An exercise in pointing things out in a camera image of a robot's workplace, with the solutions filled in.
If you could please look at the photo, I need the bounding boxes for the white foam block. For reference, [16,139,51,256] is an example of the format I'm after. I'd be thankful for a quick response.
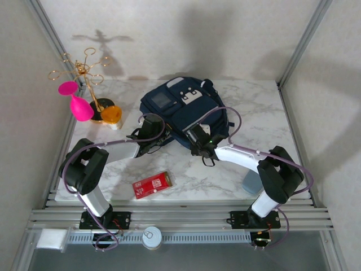
[36,229,68,251]

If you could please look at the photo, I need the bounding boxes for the grey slotted cable duct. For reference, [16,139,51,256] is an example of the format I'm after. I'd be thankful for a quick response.
[67,231,252,245]

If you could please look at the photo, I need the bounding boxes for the tin can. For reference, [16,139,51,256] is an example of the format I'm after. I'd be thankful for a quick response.
[142,226,163,251]

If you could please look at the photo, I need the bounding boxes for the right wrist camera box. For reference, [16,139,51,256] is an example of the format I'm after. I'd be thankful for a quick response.
[185,123,213,145]

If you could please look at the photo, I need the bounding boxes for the navy blue backpack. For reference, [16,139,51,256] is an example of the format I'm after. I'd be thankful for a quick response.
[139,76,235,150]

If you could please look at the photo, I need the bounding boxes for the orange cup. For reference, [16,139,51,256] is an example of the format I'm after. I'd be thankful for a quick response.
[100,105,123,125]

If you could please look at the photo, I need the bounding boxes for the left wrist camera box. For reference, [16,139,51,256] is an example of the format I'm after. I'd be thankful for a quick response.
[140,113,166,137]

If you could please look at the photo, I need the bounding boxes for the aluminium frame post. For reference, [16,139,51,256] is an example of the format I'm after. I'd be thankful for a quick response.
[277,0,334,88]
[24,0,87,90]

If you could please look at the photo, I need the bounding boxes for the pink goblet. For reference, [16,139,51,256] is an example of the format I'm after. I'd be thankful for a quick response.
[58,81,95,123]

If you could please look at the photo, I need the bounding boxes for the gold wire cup rack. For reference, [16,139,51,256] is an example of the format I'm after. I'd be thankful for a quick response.
[47,47,116,124]

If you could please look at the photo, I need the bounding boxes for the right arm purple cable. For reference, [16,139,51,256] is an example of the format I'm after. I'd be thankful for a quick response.
[197,106,314,251]

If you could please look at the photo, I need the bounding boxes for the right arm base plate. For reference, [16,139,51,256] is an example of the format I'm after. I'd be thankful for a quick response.
[230,210,281,229]

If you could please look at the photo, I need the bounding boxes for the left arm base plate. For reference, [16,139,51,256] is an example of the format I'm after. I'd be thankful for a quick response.
[78,211,132,230]

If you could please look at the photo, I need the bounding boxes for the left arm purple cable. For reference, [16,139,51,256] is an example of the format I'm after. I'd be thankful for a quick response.
[62,113,170,252]

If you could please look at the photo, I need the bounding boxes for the aluminium rail frame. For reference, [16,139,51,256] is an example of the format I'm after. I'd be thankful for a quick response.
[27,207,335,233]

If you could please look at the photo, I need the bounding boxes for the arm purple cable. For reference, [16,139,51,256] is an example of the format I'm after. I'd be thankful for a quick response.
[197,106,314,251]
[62,113,170,252]

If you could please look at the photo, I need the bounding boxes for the red box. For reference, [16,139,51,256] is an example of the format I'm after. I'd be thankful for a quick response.
[131,171,177,200]

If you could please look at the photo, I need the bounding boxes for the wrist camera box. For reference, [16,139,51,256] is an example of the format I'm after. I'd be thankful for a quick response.
[185,123,213,145]
[140,113,166,137]

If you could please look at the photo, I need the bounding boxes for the blue-grey case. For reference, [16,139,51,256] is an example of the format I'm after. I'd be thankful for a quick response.
[241,172,263,195]

